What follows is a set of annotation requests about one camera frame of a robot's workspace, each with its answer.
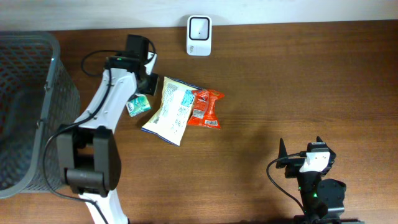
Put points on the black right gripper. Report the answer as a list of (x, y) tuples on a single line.
[(293, 165)]

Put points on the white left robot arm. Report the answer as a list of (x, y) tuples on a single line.
[(87, 153)]

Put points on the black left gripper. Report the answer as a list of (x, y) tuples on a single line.
[(152, 86)]

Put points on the cream snack bag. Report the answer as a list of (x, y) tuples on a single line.
[(170, 120)]

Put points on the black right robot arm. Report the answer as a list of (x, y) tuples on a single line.
[(322, 200)]

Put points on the green tissue pack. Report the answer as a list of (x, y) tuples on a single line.
[(137, 105)]

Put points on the red snack packet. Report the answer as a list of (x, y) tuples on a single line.
[(204, 113)]

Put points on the grey plastic mesh basket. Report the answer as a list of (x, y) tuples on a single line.
[(37, 96)]

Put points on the white barcode scanner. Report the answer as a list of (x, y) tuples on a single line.
[(199, 35)]

